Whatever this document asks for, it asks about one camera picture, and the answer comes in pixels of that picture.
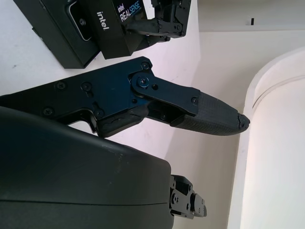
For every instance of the black camera box base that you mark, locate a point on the black camera box base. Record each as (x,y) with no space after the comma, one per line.
(59,43)

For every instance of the black RealSense box lid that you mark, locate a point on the black RealSense box lid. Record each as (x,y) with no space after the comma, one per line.
(112,38)

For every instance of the small silver depth camera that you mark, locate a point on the small silver depth camera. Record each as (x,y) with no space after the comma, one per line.
(79,21)

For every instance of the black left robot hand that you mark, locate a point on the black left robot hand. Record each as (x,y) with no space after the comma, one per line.
(174,19)

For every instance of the white rounded container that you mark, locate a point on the white rounded container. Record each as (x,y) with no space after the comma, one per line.
(278,143)

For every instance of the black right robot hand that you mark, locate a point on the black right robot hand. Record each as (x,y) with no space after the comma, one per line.
(71,167)

